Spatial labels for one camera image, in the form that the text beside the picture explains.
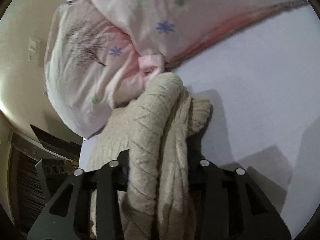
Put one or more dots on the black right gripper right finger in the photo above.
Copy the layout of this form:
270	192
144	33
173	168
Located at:
229	204

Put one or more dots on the pink floral pillow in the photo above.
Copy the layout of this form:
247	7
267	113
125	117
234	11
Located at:
102	54

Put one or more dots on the dark bedside furniture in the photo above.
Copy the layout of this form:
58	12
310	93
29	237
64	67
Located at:
27	198

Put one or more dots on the beige knitted sweater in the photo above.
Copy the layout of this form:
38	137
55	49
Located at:
154	129

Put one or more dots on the white wall switch plate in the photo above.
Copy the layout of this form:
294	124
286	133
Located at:
34	49

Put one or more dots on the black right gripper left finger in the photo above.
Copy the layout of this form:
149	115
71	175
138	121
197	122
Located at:
67	212

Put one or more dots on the lavender bed sheet mattress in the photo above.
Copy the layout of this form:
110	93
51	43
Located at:
263	87

